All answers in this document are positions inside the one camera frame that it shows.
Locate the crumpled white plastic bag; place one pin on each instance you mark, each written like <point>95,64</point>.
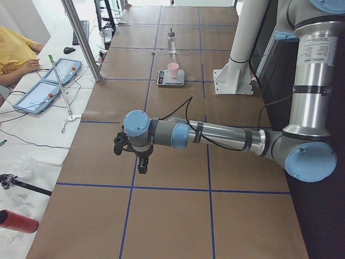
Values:
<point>23,167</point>

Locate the pink paper cup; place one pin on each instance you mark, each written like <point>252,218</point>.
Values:
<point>173,69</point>

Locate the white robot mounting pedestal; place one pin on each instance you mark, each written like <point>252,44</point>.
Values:
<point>235,77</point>

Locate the black computer mouse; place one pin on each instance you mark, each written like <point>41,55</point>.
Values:
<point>68,50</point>

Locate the near teach pendant tablet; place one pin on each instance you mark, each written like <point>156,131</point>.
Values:
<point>38,98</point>

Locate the red water bottle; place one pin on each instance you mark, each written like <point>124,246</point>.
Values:
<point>18,222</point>

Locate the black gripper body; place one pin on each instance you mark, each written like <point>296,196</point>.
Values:
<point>142,155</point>

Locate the glass sauce dispenser bottle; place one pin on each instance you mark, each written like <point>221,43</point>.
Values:
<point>171,42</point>

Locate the person in yellow shirt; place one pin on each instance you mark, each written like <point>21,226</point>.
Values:
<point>18,57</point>

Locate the aluminium frame post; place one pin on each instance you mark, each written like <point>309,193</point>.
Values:
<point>83,42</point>

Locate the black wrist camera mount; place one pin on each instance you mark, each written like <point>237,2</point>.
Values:
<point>121,142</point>

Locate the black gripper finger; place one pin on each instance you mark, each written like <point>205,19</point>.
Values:
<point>143,165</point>

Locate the black tripod handle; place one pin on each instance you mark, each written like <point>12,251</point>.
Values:
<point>8,180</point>

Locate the teach pendant tablet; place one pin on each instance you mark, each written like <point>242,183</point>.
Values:
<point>38,98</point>
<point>66,68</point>

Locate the digital kitchen scale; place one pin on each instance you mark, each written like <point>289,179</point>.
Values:
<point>163,78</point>

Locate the long reacher grabber stick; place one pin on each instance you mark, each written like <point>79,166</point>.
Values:
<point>71,117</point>

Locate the far teach pendant tablet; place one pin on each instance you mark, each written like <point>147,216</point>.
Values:
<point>66,68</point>

